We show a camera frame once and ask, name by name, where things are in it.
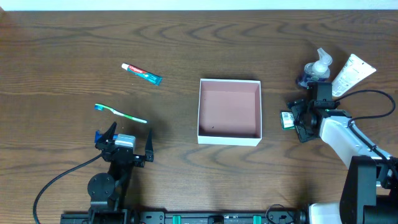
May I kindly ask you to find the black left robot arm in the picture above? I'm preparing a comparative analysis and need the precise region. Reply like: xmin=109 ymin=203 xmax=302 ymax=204
xmin=87 ymin=123 xmax=154 ymax=211

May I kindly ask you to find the red green toothpaste tube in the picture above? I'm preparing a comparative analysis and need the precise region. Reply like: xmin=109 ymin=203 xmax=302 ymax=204
xmin=121 ymin=63 xmax=162 ymax=86

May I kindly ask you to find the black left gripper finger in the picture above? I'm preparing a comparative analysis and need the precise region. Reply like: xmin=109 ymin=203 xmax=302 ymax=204
xmin=98 ymin=122 xmax=117 ymax=142
xmin=145 ymin=130 xmax=154 ymax=155

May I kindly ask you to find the clear blue pump bottle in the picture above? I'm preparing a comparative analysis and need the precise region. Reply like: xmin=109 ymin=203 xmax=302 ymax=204
xmin=296 ymin=48 xmax=333 ymax=89

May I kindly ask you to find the white Pantene conditioner tube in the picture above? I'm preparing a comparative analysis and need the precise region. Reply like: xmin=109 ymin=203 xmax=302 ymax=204
xmin=332 ymin=54 xmax=376 ymax=97

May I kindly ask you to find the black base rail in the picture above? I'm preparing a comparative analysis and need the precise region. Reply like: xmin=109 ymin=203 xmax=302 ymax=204
xmin=60 ymin=208 xmax=309 ymax=224

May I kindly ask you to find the green white small packet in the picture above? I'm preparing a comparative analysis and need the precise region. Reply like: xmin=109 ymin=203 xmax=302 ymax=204
xmin=280 ymin=111 xmax=295 ymax=130

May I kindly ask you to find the small blue object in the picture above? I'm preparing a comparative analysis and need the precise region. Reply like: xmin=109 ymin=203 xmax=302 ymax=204
xmin=94 ymin=130 xmax=118 ymax=143

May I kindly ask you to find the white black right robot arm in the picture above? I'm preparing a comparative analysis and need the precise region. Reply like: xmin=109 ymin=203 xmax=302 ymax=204
xmin=287 ymin=100 xmax=397 ymax=224

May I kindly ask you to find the white box pink interior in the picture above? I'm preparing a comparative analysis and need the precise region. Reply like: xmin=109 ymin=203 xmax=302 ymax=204
xmin=197 ymin=78 xmax=262 ymax=146

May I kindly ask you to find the green white toothbrush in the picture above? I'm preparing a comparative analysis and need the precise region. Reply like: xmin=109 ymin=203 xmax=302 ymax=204
xmin=95 ymin=103 xmax=147 ymax=124

